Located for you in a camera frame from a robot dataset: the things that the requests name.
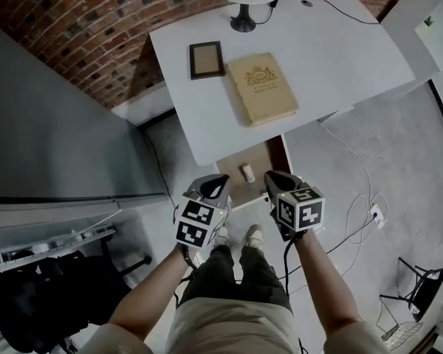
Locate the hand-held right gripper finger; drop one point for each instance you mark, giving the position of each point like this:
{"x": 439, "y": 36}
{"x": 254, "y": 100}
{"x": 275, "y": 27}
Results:
{"x": 289, "y": 182}
{"x": 272, "y": 186}

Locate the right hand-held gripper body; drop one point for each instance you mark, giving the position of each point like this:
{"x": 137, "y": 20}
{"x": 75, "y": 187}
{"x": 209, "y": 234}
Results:
{"x": 299, "y": 208}

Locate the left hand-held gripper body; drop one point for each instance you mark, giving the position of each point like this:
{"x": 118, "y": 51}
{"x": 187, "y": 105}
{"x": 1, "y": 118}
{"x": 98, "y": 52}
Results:
{"x": 199, "y": 223}

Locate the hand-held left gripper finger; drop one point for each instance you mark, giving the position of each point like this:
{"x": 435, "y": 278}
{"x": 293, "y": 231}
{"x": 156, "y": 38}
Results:
{"x": 195, "y": 187}
{"x": 219, "y": 190}

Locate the wooden drawer white front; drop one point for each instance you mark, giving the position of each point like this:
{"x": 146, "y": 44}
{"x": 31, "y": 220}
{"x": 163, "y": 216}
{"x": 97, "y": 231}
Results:
{"x": 251, "y": 190}

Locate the person's right forearm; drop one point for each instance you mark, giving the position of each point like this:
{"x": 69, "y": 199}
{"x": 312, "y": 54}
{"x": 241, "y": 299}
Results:
{"x": 321, "y": 278}

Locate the person's left forearm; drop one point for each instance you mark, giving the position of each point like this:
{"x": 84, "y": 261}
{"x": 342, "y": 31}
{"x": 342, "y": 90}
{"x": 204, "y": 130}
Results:
{"x": 151, "y": 290}

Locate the person's left shoe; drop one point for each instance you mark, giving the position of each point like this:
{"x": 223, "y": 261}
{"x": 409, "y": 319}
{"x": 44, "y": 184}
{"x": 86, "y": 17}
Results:
{"x": 221, "y": 236}

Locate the person's shoe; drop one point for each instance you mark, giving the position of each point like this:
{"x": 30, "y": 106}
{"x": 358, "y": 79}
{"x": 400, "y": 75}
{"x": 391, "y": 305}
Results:
{"x": 254, "y": 234}
{"x": 221, "y": 236}

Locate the person's right shoe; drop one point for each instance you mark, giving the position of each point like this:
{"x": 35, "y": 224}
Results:
{"x": 254, "y": 234}

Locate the person's dark trousers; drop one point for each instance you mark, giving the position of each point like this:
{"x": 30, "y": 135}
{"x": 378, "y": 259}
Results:
{"x": 236, "y": 278}

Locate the white power strip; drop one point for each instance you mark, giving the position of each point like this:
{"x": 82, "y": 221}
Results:
{"x": 377, "y": 216}

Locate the beige hardcover book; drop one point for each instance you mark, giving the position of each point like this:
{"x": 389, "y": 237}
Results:
{"x": 262, "y": 87}

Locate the person's beige shirt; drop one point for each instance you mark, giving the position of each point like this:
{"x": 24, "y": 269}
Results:
{"x": 229, "y": 330}

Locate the white desk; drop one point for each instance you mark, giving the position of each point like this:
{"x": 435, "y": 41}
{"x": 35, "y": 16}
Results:
{"x": 317, "y": 68}

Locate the black folding chair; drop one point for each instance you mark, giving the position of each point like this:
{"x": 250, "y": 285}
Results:
{"x": 424, "y": 286}

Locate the grey refrigerator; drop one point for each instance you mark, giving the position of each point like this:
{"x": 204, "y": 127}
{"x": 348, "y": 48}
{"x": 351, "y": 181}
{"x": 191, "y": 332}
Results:
{"x": 51, "y": 142}

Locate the white metal rack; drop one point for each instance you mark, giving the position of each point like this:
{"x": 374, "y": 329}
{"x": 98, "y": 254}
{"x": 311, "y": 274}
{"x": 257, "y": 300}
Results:
{"x": 40, "y": 247}

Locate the white shelving unit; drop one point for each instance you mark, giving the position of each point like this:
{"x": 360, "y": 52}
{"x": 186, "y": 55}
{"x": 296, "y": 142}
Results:
{"x": 441, "y": 35}

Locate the small green potted plant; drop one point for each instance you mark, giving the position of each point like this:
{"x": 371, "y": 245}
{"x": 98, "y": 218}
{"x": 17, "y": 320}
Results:
{"x": 429, "y": 21}

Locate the black picture frame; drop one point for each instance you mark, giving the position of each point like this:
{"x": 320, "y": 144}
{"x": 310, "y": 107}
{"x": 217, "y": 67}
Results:
{"x": 206, "y": 60}

